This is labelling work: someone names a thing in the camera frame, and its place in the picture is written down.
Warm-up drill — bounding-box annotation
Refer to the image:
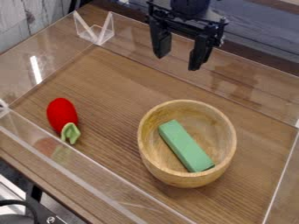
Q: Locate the clear acrylic corner bracket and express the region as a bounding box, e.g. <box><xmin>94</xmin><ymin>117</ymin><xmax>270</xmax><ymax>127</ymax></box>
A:
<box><xmin>71</xmin><ymin>11</ymin><xmax>114</xmax><ymax>46</ymax></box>

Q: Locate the red plush strawberry toy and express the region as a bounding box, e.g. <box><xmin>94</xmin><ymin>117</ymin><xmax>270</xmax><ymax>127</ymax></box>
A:
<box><xmin>46</xmin><ymin>98</ymin><xmax>79</xmax><ymax>144</ymax></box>

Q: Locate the black cable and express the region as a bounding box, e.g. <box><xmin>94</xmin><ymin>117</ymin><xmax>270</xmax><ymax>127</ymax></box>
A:
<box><xmin>0</xmin><ymin>199</ymin><xmax>42</xmax><ymax>224</ymax></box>

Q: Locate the brown wooden bowl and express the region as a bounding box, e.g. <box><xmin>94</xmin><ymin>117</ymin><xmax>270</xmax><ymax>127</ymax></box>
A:
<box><xmin>136</xmin><ymin>100</ymin><xmax>237</xmax><ymax>188</ymax></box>

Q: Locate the black table leg mount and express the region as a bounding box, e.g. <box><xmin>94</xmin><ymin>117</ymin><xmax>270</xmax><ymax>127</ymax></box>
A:
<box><xmin>25</xmin><ymin>184</ymin><xmax>66</xmax><ymax>224</ymax></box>

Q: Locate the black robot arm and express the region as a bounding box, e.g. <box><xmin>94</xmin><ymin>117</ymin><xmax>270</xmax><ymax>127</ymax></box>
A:
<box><xmin>146</xmin><ymin>0</ymin><xmax>229</xmax><ymax>71</ymax></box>

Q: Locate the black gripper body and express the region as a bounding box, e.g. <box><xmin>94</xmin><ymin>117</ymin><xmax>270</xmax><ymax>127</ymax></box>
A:
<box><xmin>145</xmin><ymin>0</ymin><xmax>229</xmax><ymax>47</ymax></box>

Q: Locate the green rectangular block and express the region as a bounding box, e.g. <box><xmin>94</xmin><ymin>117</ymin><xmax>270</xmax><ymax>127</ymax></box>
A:
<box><xmin>157</xmin><ymin>120</ymin><xmax>214</xmax><ymax>172</ymax></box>

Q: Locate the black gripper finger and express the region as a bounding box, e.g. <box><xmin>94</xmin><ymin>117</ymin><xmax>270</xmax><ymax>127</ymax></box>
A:
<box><xmin>188</xmin><ymin>34</ymin><xmax>212</xmax><ymax>71</ymax></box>
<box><xmin>149</xmin><ymin>17</ymin><xmax>172</xmax><ymax>59</ymax></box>

